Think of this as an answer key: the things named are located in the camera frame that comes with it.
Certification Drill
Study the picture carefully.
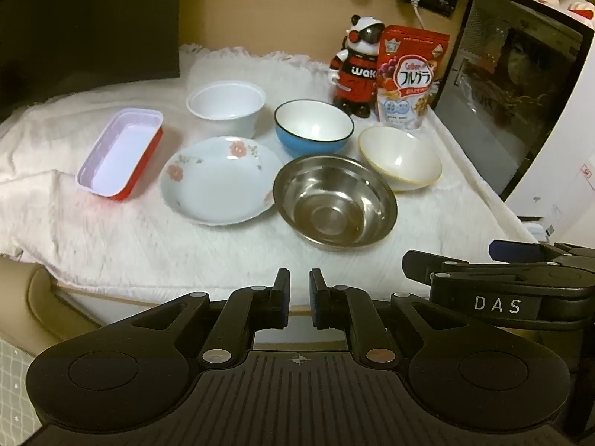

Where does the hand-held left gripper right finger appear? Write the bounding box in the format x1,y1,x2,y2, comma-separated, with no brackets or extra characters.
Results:
309,268,462,367

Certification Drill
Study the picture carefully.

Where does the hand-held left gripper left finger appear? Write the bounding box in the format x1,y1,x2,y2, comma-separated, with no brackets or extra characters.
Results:
130,268,291,367

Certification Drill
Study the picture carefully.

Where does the red cereal bag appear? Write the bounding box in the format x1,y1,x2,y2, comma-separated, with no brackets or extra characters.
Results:
374,25,451,132

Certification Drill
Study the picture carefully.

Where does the white floral plate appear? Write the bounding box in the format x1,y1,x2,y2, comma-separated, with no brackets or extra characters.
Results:
160,136,283,226

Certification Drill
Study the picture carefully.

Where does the red rectangular plastic container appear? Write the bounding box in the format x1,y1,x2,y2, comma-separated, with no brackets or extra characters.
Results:
75,108,164,202

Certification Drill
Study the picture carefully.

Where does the microwave oven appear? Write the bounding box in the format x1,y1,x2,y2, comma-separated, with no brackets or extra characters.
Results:
432,0,595,203

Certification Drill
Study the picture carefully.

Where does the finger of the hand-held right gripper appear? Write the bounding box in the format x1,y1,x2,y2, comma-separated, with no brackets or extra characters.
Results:
402,249,595,289
489,240,595,268

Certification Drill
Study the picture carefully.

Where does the panda figure in red suit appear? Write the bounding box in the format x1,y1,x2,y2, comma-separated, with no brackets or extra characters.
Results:
329,14,386,118

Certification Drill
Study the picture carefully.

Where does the black monitor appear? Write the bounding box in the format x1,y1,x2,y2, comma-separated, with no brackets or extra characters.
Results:
0,0,182,122

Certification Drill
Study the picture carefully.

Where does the cream bowl with yellow rim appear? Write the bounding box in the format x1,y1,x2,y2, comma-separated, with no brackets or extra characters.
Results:
358,125,443,193

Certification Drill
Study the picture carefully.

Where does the white plastic bowl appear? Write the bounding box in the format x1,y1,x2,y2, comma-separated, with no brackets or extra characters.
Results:
186,80,266,139

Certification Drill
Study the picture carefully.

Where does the blue bowl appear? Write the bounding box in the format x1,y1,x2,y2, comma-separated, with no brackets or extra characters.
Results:
273,99,355,159

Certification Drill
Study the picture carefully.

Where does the stainless steel bowl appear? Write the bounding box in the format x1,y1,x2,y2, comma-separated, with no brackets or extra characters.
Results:
273,155,399,252

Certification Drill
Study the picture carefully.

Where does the beige chair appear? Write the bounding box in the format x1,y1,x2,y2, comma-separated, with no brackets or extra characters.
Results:
0,258,117,349

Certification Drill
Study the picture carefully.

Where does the white fluffy cloth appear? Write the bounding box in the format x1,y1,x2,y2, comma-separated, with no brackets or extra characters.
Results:
0,44,540,308

